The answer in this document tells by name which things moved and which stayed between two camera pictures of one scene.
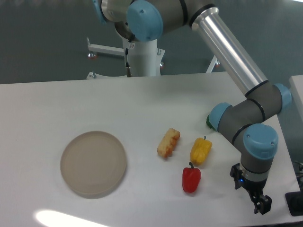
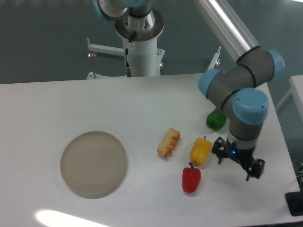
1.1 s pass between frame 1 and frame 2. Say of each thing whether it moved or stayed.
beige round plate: stayed
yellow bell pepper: stayed
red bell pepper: stayed
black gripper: moved
